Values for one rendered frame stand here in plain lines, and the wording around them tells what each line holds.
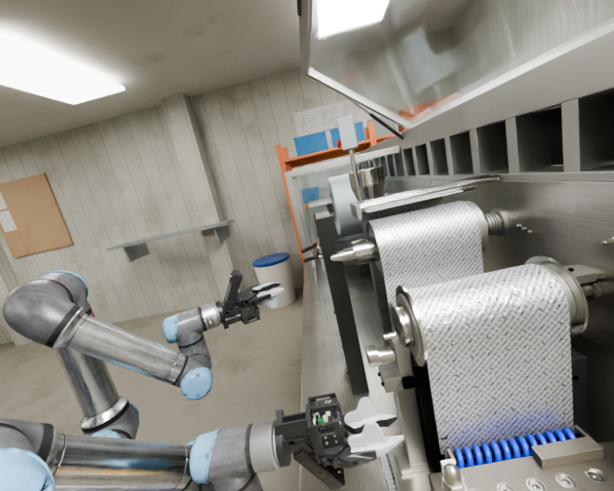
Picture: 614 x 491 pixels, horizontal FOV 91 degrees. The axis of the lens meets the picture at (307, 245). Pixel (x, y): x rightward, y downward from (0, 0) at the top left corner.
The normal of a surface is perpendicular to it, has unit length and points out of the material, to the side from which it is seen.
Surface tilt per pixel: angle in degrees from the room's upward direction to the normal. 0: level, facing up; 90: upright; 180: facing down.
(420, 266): 92
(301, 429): 88
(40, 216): 90
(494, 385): 90
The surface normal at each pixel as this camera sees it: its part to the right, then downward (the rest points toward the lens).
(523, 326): 0.00, 0.22
